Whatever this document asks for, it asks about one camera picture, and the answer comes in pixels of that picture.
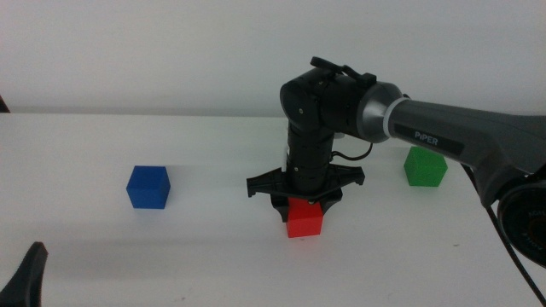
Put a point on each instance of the blue cube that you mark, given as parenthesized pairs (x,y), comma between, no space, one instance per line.
(148,187)

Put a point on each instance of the red cube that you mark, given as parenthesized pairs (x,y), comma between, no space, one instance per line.
(303,221)

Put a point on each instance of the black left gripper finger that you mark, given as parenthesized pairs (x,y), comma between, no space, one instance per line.
(25,281)

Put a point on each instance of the grey black right Piper arm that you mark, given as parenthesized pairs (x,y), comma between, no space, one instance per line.
(448,123)

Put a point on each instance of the green cube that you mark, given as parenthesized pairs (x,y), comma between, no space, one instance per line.
(425,170)

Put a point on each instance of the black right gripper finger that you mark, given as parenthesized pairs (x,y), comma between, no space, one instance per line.
(329,205)
(281,209)

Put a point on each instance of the dark object at table edge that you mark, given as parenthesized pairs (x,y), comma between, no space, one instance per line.
(2,107)

